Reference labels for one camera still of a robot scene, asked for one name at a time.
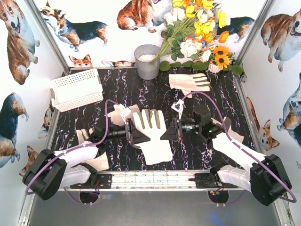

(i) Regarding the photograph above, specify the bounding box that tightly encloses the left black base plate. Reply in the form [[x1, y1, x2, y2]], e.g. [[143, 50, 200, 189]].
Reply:
[[70, 173, 112, 189]]

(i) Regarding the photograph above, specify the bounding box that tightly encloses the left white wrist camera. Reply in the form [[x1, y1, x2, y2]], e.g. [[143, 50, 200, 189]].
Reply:
[[118, 104, 131, 123]]

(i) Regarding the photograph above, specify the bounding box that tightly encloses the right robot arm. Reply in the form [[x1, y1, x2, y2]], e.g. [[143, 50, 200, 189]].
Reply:
[[160, 101, 292, 206]]

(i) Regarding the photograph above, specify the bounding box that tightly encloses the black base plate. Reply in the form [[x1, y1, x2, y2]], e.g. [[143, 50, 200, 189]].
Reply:
[[194, 173, 237, 188], [70, 173, 112, 189]]

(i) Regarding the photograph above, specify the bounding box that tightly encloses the aluminium front rail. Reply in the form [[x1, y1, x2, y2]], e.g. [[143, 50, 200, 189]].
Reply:
[[26, 170, 252, 191]]

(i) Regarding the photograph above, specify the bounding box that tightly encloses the grey metal bucket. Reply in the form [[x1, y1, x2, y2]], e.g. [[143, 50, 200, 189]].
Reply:
[[134, 44, 160, 80]]

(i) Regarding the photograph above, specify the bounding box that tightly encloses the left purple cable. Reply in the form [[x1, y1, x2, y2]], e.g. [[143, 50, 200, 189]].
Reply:
[[24, 99, 123, 207]]

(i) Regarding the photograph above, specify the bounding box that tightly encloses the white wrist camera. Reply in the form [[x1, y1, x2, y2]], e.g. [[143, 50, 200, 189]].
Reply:
[[118, 104, 131, 123], [171, 99, 184, 119]]

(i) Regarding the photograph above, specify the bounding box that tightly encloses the white grey glove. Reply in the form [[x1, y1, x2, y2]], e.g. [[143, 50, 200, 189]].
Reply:
[[211, 117, 244, 143], [134, 140, 173, 165], [133, 109, 166, 149]]

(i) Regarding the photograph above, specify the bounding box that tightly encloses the white perforated storage basket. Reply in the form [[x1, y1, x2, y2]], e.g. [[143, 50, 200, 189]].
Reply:
[[50, 69, 103, 112]]

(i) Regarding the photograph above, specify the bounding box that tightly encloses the small sunflower pot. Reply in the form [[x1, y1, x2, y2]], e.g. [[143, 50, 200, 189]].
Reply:
[[208, 46, 235, 73]]

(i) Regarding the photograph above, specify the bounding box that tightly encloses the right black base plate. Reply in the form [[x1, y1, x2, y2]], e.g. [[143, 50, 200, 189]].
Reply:
[[194, 173, 237, 188]]

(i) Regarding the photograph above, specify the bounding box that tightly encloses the green moss stone right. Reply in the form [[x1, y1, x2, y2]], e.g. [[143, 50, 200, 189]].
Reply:
[[231, 65, 243, 76]]

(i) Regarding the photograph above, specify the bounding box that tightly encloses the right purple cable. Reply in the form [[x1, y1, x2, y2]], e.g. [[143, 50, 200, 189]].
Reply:
[[182, 91, 297, 206]]

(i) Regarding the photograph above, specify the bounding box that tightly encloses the artificial flower bouquet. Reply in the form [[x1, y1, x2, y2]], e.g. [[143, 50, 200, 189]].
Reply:
[[152, 0, 231, 62]]

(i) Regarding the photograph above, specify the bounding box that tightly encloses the green moss stone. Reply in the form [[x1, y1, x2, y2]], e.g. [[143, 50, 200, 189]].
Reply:
[[231, 65, 243, 76], [159, 60, 171, 72]]

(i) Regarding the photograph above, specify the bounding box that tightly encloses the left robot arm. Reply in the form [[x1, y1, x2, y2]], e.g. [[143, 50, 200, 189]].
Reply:
[[22, 118, 150, 201]]

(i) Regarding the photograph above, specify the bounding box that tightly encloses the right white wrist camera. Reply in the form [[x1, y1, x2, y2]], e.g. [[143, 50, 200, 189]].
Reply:
[[171, 99, 184, 119]]

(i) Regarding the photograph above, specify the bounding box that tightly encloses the purple cable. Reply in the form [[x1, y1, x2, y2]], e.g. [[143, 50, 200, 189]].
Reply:
[[182, 91, 297, 206], [24, 99, 123, 207]]

